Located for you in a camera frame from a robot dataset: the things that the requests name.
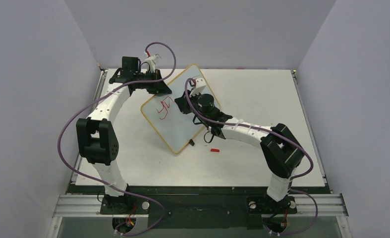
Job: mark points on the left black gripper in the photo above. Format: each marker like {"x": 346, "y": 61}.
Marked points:
{"x": 159, "y": 88}

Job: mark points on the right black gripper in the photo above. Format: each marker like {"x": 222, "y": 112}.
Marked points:
{"x": 184, "y": 103}

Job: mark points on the yellow framed whiteboard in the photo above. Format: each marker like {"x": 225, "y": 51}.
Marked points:
{"x": 175, "y": 128}

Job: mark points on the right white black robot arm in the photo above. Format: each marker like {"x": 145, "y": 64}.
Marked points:
{"x": 280, "y": 148}

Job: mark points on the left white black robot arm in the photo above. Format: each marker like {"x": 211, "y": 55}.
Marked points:
{"x": 97, "y": 140}

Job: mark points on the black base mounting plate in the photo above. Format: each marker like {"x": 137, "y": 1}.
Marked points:
{"x": 199, "y": 208}

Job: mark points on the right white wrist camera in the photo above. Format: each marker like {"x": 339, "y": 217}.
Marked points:
{"x": 197, "y": 86}

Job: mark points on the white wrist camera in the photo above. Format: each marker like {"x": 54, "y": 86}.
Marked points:
{"x": 197, "y": 86}
{"x": 151, "y": 61}

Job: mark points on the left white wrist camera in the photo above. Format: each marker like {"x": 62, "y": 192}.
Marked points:
{"x": 151, "y": 61}

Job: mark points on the aluminium rail frame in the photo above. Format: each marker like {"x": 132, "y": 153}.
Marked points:
{"x": 84, "y": 215}

